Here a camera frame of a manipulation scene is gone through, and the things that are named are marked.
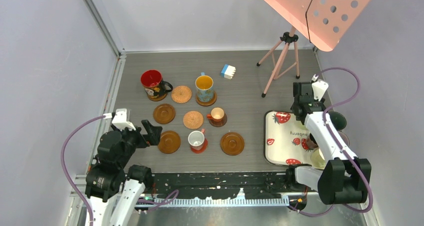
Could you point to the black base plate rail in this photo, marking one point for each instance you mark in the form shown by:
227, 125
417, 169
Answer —
221, 189

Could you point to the red apple paper coaster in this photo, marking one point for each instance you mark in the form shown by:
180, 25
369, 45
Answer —
199, 149

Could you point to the dark green mug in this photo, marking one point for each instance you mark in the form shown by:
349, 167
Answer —
338, 120

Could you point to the small white cup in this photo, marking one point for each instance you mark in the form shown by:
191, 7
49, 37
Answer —
196, 137

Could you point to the blue butterfly plate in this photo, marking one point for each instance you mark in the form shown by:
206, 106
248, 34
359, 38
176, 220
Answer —
204, 88

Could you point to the white tray black rim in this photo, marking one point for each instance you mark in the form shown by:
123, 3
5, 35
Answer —
285, 139

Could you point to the aluminium frame post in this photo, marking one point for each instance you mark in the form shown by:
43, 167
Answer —
91, 6

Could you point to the pink music stand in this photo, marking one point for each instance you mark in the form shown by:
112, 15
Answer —
322, 22

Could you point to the grey purple mug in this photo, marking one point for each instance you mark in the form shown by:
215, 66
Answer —
344, 138

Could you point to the woven rattan coaster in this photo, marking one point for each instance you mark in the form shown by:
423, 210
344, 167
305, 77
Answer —
193, 120
181, 94

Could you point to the black floral mug red inside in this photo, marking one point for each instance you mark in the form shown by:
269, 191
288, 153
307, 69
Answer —
154, 84

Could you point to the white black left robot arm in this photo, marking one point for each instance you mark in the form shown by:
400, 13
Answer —
112, 193

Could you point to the blue white toy block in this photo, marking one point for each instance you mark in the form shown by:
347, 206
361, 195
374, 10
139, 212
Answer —
228, 71

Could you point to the black small cup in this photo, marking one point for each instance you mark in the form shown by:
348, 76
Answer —
310, 142

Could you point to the pale yellow green mug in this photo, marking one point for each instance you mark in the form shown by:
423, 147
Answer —
317, 159

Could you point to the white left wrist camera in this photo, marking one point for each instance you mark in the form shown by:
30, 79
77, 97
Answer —
120, 120

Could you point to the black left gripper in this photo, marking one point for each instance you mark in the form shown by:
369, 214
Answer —
153, 131

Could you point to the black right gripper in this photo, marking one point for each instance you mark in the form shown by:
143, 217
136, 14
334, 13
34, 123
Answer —
322, 100

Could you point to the small orange cup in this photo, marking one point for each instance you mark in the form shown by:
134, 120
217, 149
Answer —
216, 115

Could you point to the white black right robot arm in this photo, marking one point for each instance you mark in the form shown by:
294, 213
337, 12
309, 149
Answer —
345, 178

